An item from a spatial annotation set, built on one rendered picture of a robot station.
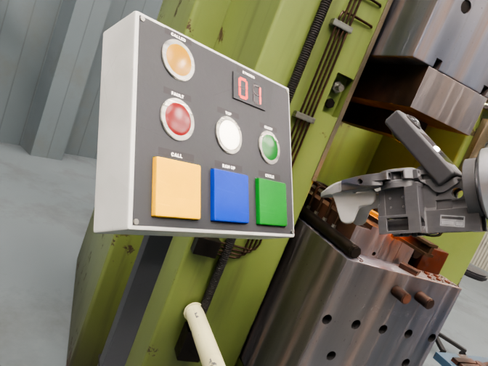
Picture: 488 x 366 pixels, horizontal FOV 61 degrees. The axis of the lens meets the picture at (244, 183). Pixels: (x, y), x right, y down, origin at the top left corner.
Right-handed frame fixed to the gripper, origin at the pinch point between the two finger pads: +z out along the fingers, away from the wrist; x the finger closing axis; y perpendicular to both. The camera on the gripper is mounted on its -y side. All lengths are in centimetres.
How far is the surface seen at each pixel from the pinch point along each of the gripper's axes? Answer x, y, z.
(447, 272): 89, 15, 9
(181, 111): -19.7, -9.6, 10.7
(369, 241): 40.4, 6.4, 12.4
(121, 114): -27.1, -8.0, 13.3
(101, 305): 25, 26, 106
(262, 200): -3.1, 0.8, 10.3
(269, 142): -0.5, -9.2, 10.7
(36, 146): 99, -95, 361
